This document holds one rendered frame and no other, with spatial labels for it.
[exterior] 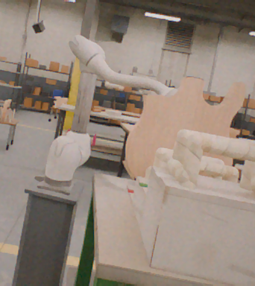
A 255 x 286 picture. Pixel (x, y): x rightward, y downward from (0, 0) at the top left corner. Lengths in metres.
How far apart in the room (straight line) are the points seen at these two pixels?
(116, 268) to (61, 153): 0.91
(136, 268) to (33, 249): 1.03
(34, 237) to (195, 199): 1.11
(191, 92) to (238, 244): 0.47
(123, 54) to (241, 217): 11.39
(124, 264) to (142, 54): 11.55
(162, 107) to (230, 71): 12.30
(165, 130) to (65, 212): 0.76
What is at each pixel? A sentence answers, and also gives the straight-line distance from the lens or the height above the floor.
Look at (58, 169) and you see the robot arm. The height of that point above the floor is 0.82.
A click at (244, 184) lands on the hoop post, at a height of 1.11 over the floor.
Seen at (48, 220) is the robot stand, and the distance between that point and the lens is 1.53.
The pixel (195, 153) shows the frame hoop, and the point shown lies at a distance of 0.60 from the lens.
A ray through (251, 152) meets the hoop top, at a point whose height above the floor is 1.20.
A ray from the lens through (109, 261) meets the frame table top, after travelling 0.64.
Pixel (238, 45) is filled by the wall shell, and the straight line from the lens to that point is 13.45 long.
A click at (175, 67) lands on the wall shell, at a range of 12.33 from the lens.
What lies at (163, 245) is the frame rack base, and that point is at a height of 0.98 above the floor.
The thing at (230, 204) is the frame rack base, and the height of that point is 1.09.
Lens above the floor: 1.26
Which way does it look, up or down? 3 degrees down
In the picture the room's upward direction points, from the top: 11 degrees clockwise
